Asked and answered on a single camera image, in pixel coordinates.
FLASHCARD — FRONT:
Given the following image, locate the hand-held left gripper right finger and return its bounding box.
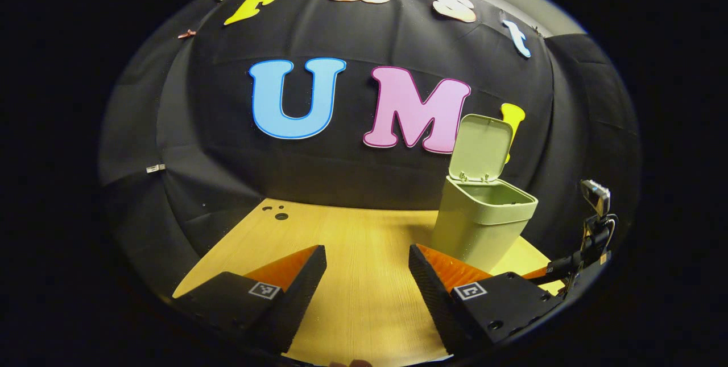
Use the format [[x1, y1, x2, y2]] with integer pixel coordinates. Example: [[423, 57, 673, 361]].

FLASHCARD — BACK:
[[408, 243, 565, 357]]

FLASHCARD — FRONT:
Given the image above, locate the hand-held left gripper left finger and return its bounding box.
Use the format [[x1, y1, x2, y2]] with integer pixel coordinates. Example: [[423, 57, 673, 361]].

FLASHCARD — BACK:
[[172, 244, 328, 354]]

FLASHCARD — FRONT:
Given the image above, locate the pale green desktop garbage bin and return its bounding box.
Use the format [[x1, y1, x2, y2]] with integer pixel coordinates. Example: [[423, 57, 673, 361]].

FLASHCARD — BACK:
[[431, 114, 539, 274]]

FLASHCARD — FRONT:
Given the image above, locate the wooden desktop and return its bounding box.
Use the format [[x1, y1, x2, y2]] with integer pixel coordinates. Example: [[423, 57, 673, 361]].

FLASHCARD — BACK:
[[172, 197, 566, 366]]

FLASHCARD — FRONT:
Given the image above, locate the black backdrop cloth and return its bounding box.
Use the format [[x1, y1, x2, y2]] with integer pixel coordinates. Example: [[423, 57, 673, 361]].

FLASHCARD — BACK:
[[97, 0, 643, 299]]

